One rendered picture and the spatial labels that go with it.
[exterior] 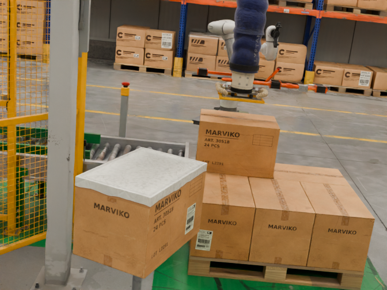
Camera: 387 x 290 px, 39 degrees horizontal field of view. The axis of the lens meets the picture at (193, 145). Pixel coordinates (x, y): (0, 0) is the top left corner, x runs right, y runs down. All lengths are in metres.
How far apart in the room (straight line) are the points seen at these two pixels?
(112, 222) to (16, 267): 1.47
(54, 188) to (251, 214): 1.28
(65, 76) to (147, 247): 1.16
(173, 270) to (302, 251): 0.90
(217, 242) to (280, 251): 0.43
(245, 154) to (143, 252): 1.83
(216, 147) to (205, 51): 7.27
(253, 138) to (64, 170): 1.50
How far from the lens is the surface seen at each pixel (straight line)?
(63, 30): 3.12
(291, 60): 11.47
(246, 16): 4.03
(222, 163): 4.14
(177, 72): 11.27
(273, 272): 3.87
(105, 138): 4.66
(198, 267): 3.81
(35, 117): 3.64
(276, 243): 3.77
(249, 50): 4.06
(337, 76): 11.70
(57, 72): 3.15
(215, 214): 3.64
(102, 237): 2.59
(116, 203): 2.48
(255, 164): 4.16
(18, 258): 3.99
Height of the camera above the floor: 1.93
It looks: 17 degrees down
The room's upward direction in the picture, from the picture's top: 6 degrees clockwise
